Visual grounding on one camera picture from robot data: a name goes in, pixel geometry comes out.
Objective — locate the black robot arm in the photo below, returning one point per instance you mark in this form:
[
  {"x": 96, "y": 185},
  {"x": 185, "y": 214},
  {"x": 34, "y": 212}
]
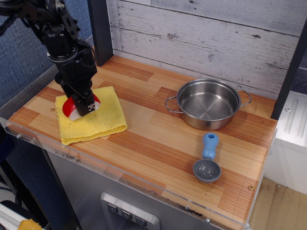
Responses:
[{"x": 50, "y": 21}]

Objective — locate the black vertical post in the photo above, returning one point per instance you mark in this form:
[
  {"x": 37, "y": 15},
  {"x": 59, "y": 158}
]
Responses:
[
  {"x": 100, "y": 30},
  {"x": 290, "y": 76}
]

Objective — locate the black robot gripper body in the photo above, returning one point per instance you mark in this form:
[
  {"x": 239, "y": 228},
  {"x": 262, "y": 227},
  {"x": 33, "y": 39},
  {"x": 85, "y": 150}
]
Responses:
[{"x": 77, "y": 69}]

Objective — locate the black and yellow floor object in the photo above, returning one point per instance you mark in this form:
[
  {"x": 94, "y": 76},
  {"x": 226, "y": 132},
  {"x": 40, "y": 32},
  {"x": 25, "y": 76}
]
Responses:
[{"x": 14, "y": 217}]

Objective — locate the blue and grey scoop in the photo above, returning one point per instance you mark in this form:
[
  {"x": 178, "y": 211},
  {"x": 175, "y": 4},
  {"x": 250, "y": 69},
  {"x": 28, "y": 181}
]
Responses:
[{"x": 207, "y": 170}]

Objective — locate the clear acrylic edge guard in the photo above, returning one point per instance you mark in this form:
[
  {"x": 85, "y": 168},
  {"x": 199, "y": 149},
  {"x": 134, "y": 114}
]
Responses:
[{"x": 155, "y": 156}]

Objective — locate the silver dispenser button panel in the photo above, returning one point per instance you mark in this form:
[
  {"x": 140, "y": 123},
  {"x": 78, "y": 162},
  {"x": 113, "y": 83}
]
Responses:
[{"x": 120, "y": 214}]

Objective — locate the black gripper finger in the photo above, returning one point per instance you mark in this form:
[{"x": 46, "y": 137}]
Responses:
[
  {"x": 84, "y": 104},
  {"x": 66, "y": 88}
]

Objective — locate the folded yellow cloth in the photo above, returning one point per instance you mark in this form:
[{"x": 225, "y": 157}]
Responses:
[{"x": 108, "y": 119}]

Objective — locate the white ribbed side unit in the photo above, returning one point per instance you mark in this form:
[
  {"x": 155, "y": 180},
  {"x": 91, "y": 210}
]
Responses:
[{"x": 287, "y": 160}]

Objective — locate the black right vertical post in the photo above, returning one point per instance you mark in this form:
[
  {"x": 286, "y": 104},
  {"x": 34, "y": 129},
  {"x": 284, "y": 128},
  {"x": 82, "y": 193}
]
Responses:
[{"x": 290, "y": 76}]

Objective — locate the black left vertical post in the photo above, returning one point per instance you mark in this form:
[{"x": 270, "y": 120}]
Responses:
[{"x": 100, "y": 30}]

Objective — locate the small stainless steel pot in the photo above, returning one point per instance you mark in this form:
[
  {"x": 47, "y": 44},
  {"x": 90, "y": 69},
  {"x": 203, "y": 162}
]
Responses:
[{"x": 206, "y": 104}]

